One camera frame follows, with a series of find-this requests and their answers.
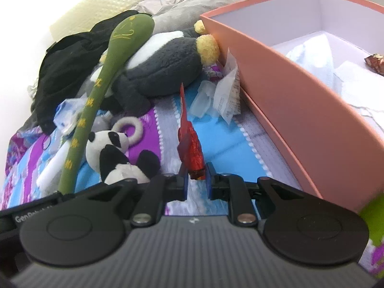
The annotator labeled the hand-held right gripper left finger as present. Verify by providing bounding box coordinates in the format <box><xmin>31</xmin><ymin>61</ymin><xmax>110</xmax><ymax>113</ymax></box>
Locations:
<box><xmin>81</xmin><ymin>163</ymin><xmax>189</xmax><ymax>228</ymax></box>

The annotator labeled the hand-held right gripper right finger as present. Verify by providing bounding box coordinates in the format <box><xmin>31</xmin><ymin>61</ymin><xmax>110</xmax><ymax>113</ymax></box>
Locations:
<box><xmin>205</xmin><ymin>162</ymin><xmax>305</xmax><ymax>228</ymax></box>

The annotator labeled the red candy wrapper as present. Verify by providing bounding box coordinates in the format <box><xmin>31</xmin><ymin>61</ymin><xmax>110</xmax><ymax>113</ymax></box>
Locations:
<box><xmin>177</xmin><ymin>82</ymin><xmax>206</xmax><ymax>180</ymax></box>

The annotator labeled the clear plastic wrapper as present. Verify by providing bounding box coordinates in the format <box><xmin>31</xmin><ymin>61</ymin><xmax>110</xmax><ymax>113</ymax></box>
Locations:
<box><xmin>191</xmin><ymin>81</ymin><xmax>219</xmax><ymax>119</ymax></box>

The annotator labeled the clear zip bag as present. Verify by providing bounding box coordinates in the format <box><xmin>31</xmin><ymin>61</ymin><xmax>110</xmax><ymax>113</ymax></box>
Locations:
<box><xmin>53</xmin><ymin>97</ymin><xmax>87</xmax><ymax>135</ymax></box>

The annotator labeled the orange cardboard box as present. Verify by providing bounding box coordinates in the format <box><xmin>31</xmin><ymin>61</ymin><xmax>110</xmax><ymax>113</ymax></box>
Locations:
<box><xmin>199</xmin><ymin>0</ymin><xmax>384</xmax><ymax>213</ymax></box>

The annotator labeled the white blue face mask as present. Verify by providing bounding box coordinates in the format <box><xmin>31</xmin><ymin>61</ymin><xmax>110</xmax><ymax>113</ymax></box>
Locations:
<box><xmin>285</xmin><ymin>33</ymin><xmax>384</xmax><ymax>117</ymax></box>

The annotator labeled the brown candy wrapper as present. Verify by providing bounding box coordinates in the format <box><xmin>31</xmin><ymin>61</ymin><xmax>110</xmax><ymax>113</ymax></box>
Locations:
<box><xmin>364</xmin><ymin>53</ymin><xmax>384</xmax><ymax>74</ymax></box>

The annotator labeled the floral striped bedsheet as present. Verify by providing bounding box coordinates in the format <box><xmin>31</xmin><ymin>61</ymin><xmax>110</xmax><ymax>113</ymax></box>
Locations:
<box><xmin>0</xmin><ymin>96</ymin><xmax>384</xmax><ymax>276</ymax></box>

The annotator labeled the white spray can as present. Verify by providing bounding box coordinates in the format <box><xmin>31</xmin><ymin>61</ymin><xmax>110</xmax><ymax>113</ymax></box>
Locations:
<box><xmin>36</xmin><ymin>142</ymin><xmax>71</xmax><ymax>197</ymax></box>

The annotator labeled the small panda plush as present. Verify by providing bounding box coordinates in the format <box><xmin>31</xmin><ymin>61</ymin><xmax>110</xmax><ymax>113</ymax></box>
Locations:
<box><xmin>85</xmin><ymin>130</ymin><xmax>161</xmax><ymax>185</ymax></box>

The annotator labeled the grey penguin plush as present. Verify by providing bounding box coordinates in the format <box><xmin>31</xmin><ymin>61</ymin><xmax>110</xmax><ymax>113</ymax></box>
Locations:
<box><xmin>100</xmin><ymin>19</ymin><xmax>221</xmax><ymax>117</ymax></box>

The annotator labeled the green long plush toy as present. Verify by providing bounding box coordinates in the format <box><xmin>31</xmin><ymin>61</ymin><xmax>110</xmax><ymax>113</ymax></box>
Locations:
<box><xmin>58</xmin><ymin>13</ymin><xmax>155</xmax><ymax>194</ymax></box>

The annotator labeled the black jacket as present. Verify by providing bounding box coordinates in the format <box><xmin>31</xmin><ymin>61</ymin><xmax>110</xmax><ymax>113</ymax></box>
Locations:
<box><xmin>30</xmin><ymin>10</ymin><xmax>138</xmax><ymax>134</ymax></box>

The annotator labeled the light grey duvet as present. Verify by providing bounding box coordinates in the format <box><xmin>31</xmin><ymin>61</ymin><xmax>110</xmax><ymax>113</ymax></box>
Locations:
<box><xmin>129</xmin><ymin>0</ymin><xmax>293</xmax><ymax>33</ymax></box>

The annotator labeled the cream fabric ring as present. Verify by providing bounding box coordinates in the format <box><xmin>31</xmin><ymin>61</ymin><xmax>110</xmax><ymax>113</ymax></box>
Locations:
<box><xmin>111</xmin><ymin>117</ymin><xmax>144</xmax><ymax>150</ymax></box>

